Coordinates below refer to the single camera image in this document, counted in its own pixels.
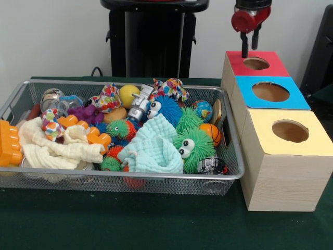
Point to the cream muslin cloth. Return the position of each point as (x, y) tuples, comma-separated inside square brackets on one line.
[(52, 152)]

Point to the orange yellow block toy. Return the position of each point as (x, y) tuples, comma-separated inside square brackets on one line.
[(9, 143)]

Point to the green puffer toy with eyes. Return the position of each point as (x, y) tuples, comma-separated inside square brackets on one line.
[(201, 145)]

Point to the yellow ball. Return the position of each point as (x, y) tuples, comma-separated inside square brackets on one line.
[(127, 95)]

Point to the small orange basketball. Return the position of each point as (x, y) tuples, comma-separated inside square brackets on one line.
[(210, 132)]

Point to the light blue muslin cloth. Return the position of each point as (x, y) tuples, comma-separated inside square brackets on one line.
[(153, 145)]

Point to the small globe ball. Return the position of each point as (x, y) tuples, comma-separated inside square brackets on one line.
[(203, 109)]

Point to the wooden three-hole box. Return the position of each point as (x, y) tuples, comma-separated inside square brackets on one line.
[(283, 177)]

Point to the dark green tablecloth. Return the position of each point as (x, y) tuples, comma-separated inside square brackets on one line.
[(325, 96), (156, 224)]

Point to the black office chair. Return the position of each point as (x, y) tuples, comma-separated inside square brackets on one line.
[(320, 52)]

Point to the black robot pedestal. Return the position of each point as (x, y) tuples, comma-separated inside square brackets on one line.
[(153, 47)]

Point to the blue puffer toy with eyes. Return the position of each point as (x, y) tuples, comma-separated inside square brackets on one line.
[(169, 106)]

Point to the long orange plastic toy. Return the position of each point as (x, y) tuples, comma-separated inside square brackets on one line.
[(97, 136)]

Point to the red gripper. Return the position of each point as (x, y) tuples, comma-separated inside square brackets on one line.
[(244, 22)]

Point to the silver robot toy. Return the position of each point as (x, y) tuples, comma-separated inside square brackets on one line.
[(138, 104)]

